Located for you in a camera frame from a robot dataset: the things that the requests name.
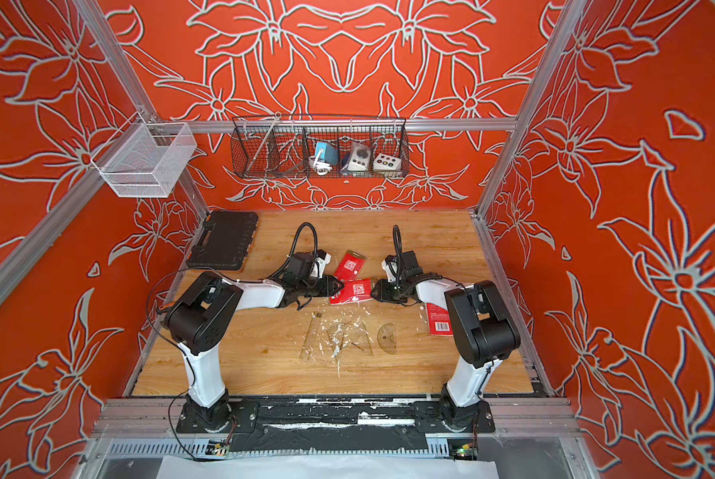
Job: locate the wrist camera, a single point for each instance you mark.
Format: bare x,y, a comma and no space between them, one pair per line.
390,267
322,259

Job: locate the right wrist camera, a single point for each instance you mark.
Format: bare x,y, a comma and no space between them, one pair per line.
390,267

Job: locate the blue white box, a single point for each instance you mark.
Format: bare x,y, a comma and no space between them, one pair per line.
326,153

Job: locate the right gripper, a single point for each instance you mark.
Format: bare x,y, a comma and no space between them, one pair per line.
381,294

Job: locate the white grey device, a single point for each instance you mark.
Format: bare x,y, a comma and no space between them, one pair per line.
358,160

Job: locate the white mesh basket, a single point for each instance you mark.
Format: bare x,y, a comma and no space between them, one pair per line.
144,164

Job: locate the white dotted cube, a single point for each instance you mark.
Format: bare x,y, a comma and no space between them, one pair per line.
386,164

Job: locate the black wire basket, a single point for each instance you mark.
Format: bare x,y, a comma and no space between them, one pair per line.
301,147

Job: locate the clear protractor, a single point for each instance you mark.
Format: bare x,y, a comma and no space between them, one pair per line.
386,338

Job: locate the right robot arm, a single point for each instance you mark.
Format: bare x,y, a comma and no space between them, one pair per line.
482,328

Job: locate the clear triangle ruler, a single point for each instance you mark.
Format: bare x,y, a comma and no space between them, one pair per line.
357,336

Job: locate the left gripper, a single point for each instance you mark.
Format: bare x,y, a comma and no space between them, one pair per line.
328,282

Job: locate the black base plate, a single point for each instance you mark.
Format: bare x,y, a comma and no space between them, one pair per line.
417,425

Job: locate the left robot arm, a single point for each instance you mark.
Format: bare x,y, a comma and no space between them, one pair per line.
199,319

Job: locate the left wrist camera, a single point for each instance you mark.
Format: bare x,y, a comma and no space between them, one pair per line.
322,259

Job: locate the black tool case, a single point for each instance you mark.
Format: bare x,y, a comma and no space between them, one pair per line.
224,242

